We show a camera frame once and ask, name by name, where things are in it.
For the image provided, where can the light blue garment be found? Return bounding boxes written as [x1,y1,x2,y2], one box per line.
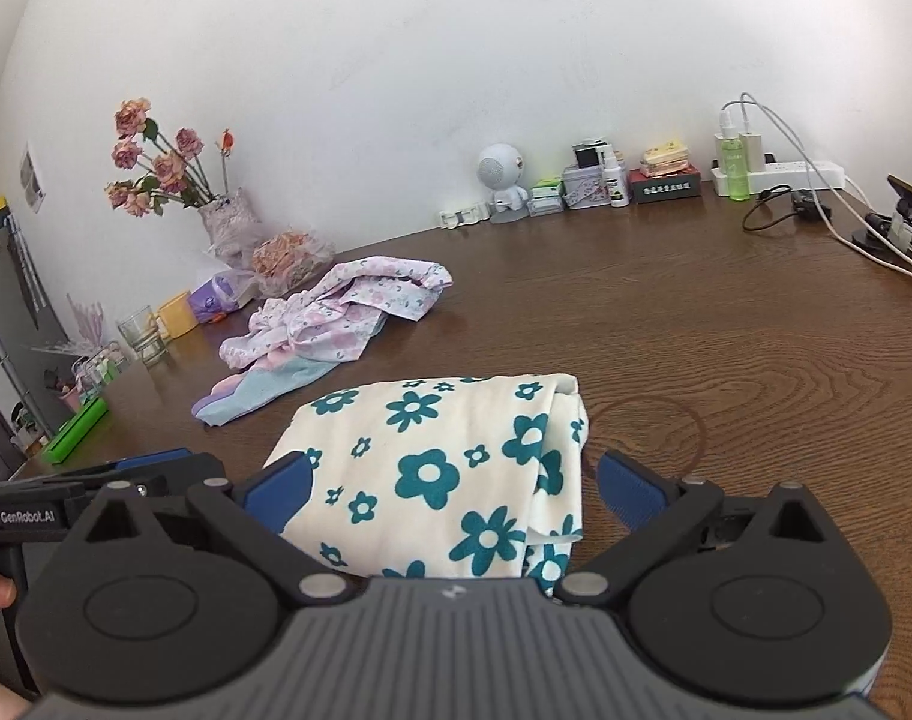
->
[191,353,337,427]

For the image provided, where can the purple packet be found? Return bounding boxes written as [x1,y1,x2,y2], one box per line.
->
[188,270,259,323]

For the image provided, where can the clear glass cup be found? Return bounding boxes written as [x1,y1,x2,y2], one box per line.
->
[116,305,166,367]

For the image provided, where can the green spray bottle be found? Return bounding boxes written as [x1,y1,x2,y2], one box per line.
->
[719,109,751,202]

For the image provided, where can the small white clips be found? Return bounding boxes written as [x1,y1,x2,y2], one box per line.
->
[438,203,490,231]

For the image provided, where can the white charging cable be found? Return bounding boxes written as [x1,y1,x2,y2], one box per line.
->
[721,91,912,288]

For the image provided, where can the plastic bag of snacks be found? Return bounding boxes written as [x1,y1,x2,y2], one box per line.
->
[251,231,334,298]

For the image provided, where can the black phone stand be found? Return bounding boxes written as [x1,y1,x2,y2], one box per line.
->
[850,174,912,260]

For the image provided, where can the vase with pink flowers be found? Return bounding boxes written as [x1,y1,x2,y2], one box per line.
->
[104,98,266,270]

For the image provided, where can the pink floral garment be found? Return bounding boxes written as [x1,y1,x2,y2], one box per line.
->
[218,255,453,371]

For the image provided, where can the green white small box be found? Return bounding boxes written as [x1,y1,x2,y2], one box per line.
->
[527,177,565,216]

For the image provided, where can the cream teal flower garment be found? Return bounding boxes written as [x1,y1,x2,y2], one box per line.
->
[271,374,589,593]

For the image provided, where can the yellow snack packs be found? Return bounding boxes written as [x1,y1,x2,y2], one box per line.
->
[640,140,689,176]

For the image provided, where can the yellow mug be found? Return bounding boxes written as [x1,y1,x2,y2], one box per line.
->
[157,291,199,340]

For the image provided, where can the white round robot toy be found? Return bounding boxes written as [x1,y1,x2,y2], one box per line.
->
[476,143,529,224]

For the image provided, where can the black cable with adapter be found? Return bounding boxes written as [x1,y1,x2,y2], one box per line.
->
[739,184,823,235]

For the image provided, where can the green tray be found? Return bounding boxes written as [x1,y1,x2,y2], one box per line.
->
[43,397,109,465]

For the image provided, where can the white charger plug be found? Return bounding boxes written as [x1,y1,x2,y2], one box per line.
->
[739,132,765,172]

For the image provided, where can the white small bottle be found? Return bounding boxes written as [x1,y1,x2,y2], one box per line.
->
[604,151,630,208]

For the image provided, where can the white power strip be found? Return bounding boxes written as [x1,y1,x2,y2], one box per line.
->
[747,161,845,195]

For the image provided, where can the lavender tin box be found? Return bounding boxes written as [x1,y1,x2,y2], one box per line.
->
[562,166,609,210]

